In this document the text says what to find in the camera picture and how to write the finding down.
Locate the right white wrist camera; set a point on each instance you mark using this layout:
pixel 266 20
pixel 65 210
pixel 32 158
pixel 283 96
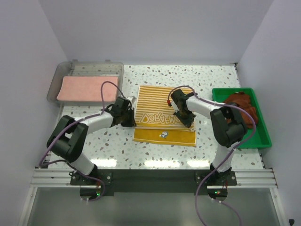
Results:
pixel 173 105

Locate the aluminium rail frame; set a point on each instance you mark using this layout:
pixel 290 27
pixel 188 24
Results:
pixel 53 201

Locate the green plastic tray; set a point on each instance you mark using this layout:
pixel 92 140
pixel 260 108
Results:
pixel 261 138

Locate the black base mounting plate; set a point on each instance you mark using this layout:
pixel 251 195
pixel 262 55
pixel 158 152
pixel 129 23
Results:
pixel 107 182

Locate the folded pink towel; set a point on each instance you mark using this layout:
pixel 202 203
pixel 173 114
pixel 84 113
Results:
pixel 88 89

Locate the clear grey plastic bin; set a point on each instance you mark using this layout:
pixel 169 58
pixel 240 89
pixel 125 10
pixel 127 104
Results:
pixel 77 68

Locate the yellow white striped towel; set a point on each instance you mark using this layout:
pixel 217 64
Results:
pixel 156 122

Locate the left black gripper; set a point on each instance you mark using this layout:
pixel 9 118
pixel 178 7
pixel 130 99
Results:
pixel 131 122

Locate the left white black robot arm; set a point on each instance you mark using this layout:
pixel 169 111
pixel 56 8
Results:
pixel 68 138

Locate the brown crumpled towel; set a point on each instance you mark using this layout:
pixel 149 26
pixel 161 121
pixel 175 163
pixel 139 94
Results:
pixel 243 101

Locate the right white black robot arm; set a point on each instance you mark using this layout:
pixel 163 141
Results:
pixel 228 127

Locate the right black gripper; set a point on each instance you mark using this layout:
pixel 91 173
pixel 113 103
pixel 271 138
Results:
pixel 186 122

